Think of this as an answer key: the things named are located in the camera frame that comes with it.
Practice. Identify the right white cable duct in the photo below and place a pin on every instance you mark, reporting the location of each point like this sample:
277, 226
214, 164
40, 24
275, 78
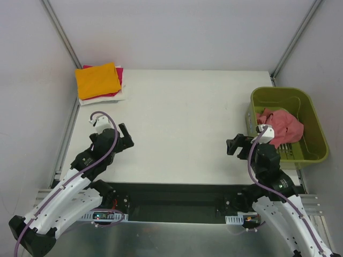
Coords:
242, 219

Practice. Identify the white cable duct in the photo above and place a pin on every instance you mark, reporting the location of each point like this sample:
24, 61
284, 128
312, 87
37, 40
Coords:
102, 216
242, 219

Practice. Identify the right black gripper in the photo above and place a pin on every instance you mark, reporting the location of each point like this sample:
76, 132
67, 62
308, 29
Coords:
243, 147

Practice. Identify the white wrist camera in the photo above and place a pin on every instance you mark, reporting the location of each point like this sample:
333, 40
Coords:
265, 132
100, 123

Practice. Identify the salmon pink polo shirt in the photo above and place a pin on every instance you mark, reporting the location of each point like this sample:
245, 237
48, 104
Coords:
287, 128

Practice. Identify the olive green plastic basket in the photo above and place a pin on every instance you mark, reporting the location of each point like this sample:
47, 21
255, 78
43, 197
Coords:
312, 148

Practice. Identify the folded magenta t shirt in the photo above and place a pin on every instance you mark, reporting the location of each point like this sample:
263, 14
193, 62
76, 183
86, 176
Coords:
119, 71

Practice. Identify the aluminium frame post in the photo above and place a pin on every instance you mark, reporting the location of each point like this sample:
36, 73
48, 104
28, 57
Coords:
314, 7
46, 4

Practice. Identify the left aluminium frame post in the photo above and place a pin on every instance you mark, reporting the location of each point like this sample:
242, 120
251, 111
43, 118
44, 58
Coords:
46, 4

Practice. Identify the right aluminium frame post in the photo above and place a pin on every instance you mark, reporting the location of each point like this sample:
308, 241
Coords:
314, 7

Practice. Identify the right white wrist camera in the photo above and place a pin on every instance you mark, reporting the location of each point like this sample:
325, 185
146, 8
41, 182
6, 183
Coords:
265, 132

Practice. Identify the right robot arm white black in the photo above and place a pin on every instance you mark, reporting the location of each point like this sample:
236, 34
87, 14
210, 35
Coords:
273, 196

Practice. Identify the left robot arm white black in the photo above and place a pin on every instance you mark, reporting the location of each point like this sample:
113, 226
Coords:
77, 194

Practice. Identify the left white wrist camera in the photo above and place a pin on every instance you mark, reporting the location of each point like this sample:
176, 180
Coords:
100, 123

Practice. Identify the left white cable duct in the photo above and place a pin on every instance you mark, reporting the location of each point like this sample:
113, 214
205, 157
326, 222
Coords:
102, 216

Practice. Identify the folded white t shirt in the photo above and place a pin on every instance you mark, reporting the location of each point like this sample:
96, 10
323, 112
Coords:
119, 97

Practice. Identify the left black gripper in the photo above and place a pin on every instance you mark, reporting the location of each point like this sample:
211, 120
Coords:
120, 141

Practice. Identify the folded orange t shirt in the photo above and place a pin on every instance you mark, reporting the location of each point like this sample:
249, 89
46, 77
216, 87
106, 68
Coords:
97, 80

